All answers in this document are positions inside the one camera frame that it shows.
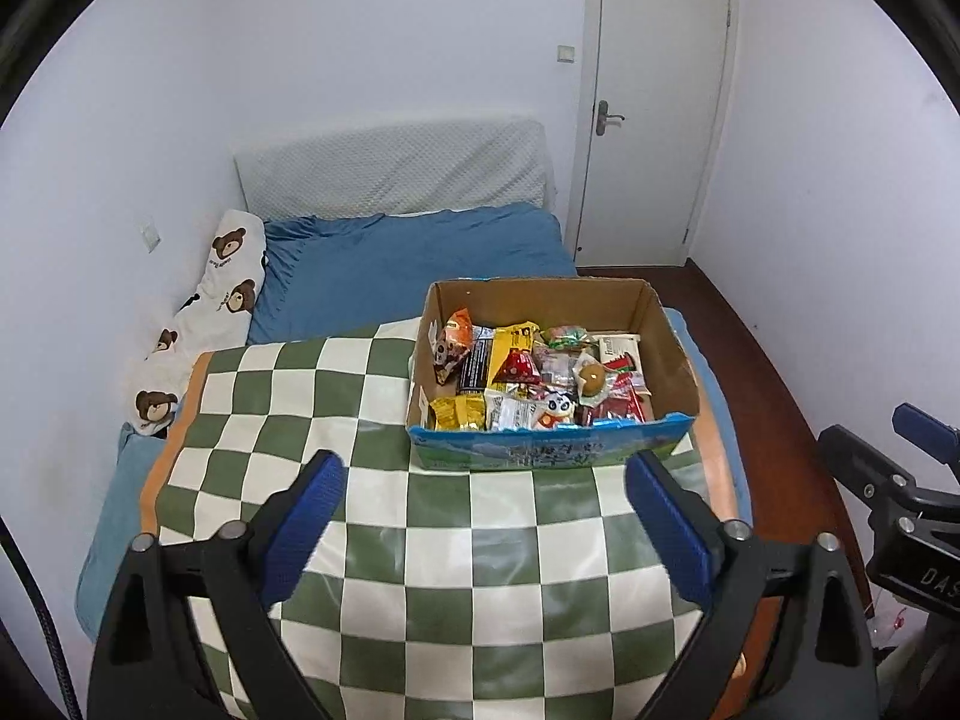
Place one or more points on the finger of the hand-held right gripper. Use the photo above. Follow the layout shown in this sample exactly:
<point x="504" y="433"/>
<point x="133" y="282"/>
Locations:
<point x="862" y="472"/>
<point x="930" y="431"/>

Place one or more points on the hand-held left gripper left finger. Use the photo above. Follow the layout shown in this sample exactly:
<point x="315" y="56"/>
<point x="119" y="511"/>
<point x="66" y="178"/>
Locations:
<point x="307" y="517"/>

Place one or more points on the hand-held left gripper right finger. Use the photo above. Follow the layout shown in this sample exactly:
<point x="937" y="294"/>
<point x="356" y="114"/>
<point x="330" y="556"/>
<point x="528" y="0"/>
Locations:
<point x="675" y="532"/>

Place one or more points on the cardboard box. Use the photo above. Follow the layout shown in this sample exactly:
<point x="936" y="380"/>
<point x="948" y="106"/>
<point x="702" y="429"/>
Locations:
<point x="667" y="360"/>

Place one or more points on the yellow black snack packet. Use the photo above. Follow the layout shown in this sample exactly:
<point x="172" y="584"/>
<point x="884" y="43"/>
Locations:
<point x="480" y="360"/>

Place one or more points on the dark red snack packet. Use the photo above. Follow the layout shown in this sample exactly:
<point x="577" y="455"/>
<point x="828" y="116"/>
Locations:
<point x="619" y="406"/>

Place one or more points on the green white checkered blanket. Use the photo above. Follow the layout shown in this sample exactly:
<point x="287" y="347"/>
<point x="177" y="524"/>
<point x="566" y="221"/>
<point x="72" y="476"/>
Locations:
<point x="450" y="540"/>

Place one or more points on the cartoon face snack packet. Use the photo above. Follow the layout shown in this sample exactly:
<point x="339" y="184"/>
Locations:
<point x="556" y="405"/>

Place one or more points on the red green snack packet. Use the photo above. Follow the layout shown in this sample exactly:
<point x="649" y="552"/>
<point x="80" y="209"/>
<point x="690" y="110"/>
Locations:
<point x="624" y="366"/>

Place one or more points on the round brown bun packet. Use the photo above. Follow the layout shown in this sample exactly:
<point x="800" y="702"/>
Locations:
<point x="590" y="379"/>

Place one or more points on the gold snack packet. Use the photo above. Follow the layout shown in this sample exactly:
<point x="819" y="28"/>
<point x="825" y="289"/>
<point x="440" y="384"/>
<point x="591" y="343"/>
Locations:
<point x="457" y="412"/>

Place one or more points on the pink snack packet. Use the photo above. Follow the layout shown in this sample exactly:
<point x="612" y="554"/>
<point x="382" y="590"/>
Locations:
<point x="553" y="366"/>

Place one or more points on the brown white snack packet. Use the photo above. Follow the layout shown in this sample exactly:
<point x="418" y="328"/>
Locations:
<point x="448" y="356"/>

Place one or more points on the green colourful snack packet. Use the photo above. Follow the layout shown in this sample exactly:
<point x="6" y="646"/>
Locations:
<point x="566" y="336"/>

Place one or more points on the red triangular snack packet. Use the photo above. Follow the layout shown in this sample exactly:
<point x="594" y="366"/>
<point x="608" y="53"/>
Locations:
<point x="520" y="369"/>

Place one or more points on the orange snack packet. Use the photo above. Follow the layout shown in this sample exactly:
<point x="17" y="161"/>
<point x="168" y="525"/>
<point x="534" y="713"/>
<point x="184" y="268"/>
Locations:
<point x="459" y="324"/>

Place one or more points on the bear print pillow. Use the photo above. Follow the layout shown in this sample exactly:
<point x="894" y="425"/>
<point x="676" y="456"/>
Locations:
<point x="225" y="277"/>

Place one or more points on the blue bed sheet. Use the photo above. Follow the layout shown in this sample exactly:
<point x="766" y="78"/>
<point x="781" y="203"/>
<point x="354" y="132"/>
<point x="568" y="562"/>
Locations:
<point x="412" y="270"/>

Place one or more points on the grey padded headboard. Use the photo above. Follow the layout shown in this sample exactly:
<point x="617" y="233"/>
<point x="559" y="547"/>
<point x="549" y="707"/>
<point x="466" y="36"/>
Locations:
<point x="390" y="165"/>

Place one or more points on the white door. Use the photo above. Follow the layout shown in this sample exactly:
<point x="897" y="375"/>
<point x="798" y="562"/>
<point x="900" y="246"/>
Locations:
<point x="652" y="90"/>

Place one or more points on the white wall outlet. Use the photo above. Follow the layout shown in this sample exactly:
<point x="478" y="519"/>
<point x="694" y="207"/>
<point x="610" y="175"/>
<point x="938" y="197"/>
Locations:
<point x="151" y="235"/>

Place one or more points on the light switch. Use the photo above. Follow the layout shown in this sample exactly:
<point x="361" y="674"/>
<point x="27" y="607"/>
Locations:
<point x="565" y="53"/>

